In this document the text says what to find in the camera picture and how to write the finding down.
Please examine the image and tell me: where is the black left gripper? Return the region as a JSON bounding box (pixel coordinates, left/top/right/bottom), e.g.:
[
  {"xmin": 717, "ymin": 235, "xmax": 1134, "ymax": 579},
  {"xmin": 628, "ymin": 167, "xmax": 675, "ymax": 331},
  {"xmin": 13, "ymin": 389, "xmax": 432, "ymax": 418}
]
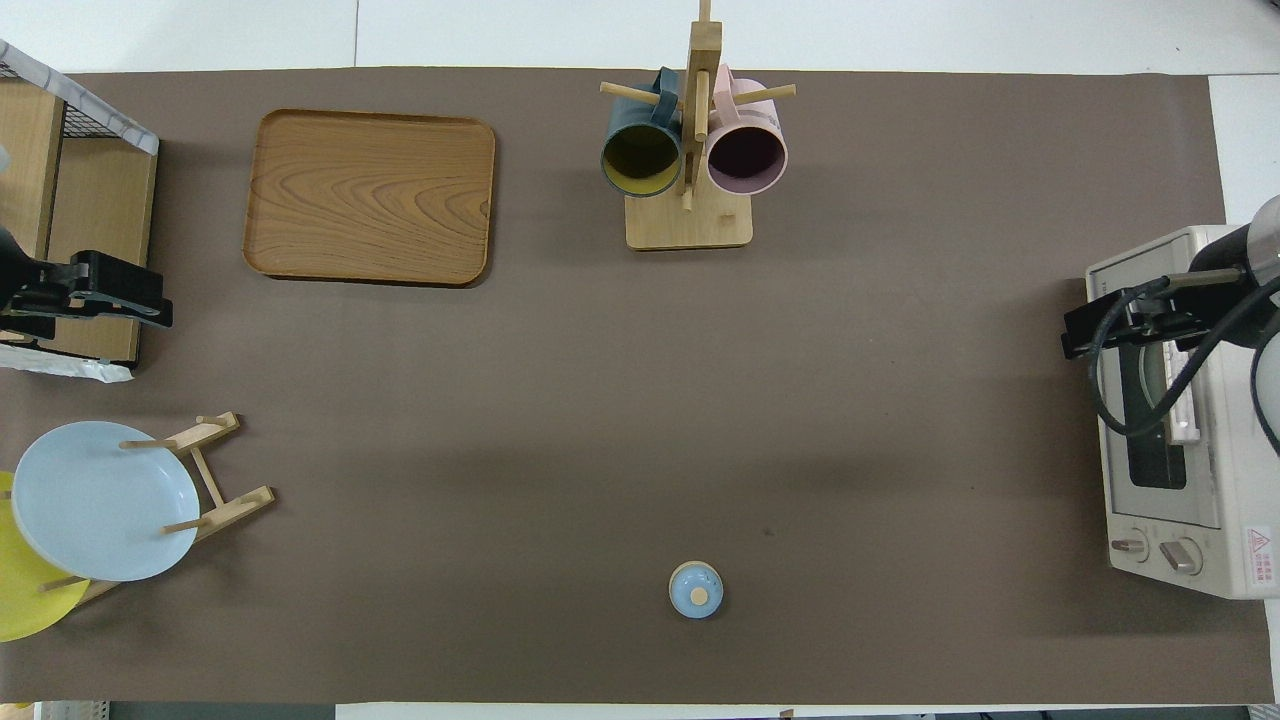
[{"xmin": 0, "ymin": 228, "xmax": 174, "ymax": 343}]

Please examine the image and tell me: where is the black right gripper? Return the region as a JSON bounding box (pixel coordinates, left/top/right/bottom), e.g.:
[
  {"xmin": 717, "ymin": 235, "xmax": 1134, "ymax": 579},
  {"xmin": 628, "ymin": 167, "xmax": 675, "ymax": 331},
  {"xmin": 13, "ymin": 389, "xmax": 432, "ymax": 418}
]
[{"xmin": 1062, "ymin": 226, "xmax": 1257, "ymax": 359}]

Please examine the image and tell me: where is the white toaster oven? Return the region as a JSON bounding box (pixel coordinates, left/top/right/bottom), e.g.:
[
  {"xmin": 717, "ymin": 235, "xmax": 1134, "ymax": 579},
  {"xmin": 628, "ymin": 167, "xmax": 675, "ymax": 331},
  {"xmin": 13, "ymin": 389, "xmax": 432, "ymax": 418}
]
[{"xmin": 1085, "ymin": 225, "xmax": 1280, "ymax": 601}]

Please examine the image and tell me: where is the light blue plate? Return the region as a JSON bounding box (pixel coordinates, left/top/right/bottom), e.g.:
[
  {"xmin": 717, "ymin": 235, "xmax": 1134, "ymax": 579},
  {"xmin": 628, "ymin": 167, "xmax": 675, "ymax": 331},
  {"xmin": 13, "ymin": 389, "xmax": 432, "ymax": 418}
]
[{"xmin": 10, "ymin": 420, "xmax": 201, "ymax": 583}]

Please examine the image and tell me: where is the wooden plate rack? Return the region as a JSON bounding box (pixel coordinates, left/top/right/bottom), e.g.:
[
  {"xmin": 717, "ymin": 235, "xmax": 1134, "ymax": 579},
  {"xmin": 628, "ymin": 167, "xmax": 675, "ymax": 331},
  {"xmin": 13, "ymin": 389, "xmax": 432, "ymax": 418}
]
[{"xmin": 40, "ymin": 410, "xmax": 277, "ymax": 609}]

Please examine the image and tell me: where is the wooden serving tray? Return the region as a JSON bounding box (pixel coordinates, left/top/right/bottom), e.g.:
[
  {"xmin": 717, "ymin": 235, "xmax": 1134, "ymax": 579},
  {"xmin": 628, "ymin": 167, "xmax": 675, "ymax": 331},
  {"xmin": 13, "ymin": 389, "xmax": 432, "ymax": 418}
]
[{"xmin": 243, "ymin": 108, "xmax": 497, "ymax": 288}]

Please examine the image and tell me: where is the yellow plate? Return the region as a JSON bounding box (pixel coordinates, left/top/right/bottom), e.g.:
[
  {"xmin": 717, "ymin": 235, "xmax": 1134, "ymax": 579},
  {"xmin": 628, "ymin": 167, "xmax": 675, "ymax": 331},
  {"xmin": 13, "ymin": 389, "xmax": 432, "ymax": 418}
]
[{"xmin": 0, "ymin": 470, "xmax": 91, "ymax": 643}]

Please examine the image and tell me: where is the pink mug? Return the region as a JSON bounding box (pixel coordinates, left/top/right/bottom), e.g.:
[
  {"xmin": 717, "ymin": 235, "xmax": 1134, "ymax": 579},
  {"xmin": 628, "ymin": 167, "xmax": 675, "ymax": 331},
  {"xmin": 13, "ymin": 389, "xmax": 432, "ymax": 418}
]
[{"xmin": 705, "ymin": 65, "xmax": 789, "ymax": 196}]

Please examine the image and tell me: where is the wooden mug rack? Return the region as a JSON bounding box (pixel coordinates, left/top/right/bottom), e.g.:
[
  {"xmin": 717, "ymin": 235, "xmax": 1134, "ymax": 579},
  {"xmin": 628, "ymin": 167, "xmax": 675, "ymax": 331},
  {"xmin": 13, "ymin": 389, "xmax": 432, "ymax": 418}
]
[{"xmin": 598, "ymin": 0, "xmax": 798, "ymax": 251}]

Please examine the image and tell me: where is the brown table mat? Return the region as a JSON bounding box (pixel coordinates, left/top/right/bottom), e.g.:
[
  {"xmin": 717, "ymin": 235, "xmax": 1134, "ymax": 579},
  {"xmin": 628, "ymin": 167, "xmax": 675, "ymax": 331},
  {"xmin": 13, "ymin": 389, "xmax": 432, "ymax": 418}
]
[{"xmin": 0, "ymin": 68, "xmax": 1280, "ymax": 706}]

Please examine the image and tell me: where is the dark blue mug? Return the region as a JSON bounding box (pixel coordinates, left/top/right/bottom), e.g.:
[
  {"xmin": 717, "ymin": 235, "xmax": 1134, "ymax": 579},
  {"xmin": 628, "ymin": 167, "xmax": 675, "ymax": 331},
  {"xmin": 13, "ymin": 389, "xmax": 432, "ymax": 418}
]
[{"xmin": 600, "ymin": 68, "xmax": 686, "ymax": 199}]

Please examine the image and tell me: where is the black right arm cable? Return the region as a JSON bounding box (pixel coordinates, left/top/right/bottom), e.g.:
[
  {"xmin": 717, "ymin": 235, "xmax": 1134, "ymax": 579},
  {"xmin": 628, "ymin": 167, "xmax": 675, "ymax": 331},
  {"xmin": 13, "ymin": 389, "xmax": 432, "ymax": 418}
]
[{"xmin": 1088, "ymin": 275, "xmax": 1280, "ymax": 456}]

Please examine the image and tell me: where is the wooden shelf wire basket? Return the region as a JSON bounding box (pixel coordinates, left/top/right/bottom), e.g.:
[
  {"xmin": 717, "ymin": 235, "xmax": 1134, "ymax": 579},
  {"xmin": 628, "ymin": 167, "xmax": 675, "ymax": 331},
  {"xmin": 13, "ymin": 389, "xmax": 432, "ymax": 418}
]
[{"xmin": 0, "ymin": 40, "xmax": 161, "ymax": 384}]

